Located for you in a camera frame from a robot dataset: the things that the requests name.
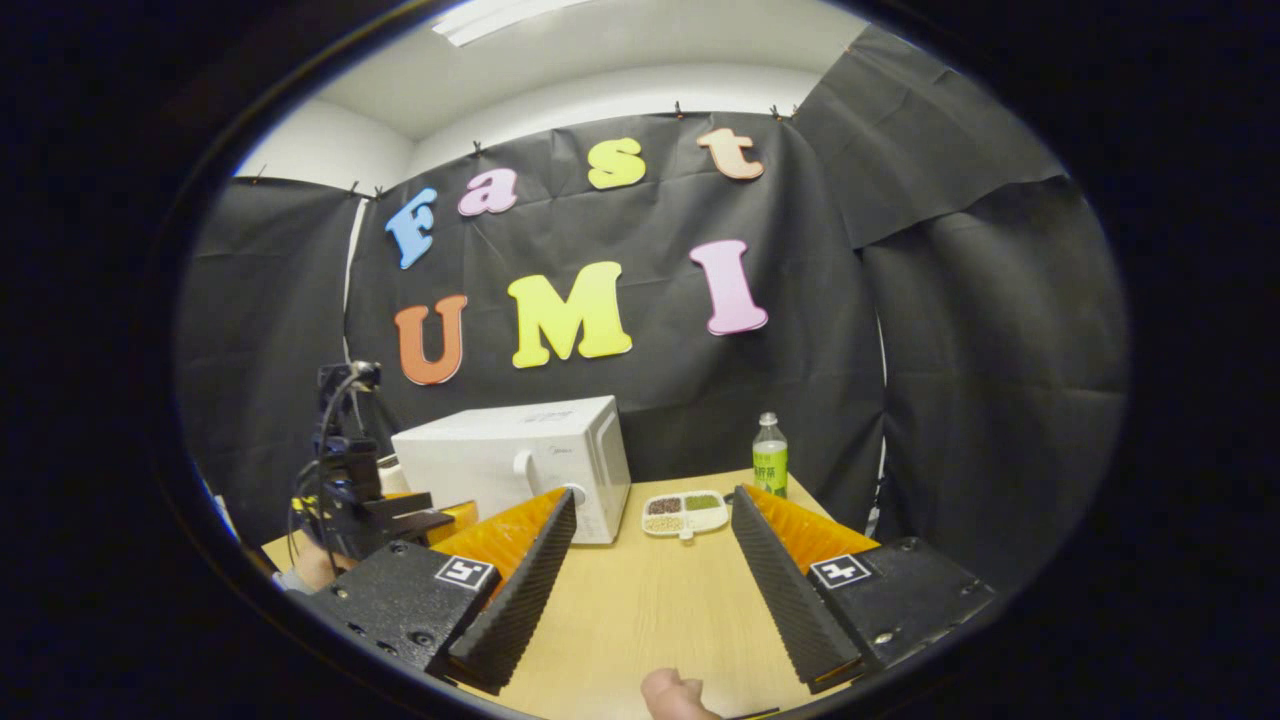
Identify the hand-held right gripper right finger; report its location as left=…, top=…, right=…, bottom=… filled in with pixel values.
left=727, top=483, right=1001, bottom=696

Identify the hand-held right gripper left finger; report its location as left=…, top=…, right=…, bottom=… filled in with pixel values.
left=290, top=487, right=578, bottom=698

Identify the white microwave oven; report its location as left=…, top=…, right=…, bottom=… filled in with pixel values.
left=391, top=395, right=633, bottom=547

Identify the green label drink bottle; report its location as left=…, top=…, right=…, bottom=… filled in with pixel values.
left=752, top=411, right=790, bottom=500

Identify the white divided dish of beans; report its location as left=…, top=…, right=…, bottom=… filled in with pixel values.
left=641, top=489, right=730, bottom=542

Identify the row of black cloth clips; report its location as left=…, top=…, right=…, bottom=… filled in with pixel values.
left=255, top=100, right=861, bottom=196

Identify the large ceiling light panel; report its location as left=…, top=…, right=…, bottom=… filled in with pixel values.
left=432, top=0, right=596, bottom=48

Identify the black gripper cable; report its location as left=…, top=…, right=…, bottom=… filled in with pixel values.
left=288, top=365, right=376, bottom=546

